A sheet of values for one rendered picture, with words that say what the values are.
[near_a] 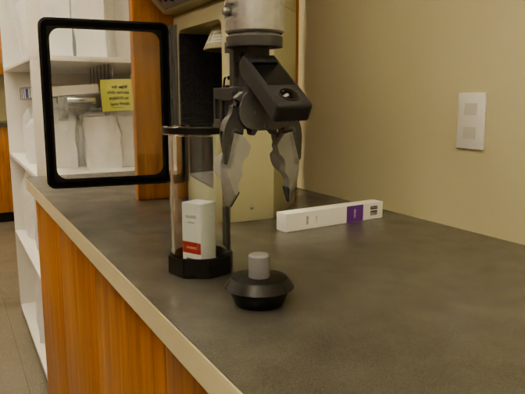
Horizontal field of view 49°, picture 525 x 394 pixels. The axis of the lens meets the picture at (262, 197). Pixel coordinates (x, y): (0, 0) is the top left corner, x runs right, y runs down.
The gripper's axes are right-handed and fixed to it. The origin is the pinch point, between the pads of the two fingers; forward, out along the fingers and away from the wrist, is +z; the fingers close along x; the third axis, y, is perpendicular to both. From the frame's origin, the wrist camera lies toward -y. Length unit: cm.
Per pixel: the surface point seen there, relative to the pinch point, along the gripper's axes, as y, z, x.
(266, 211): 47, 12, -26
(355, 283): 0.7, 14.2, -15.8
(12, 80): 271, -22, 4
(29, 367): 204, 108, 11
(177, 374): 5.8, 24.4, 10.0
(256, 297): -3.6, 11.8, 2.8
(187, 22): 69, -30, -17
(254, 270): -0.6, 9.4, 1.5
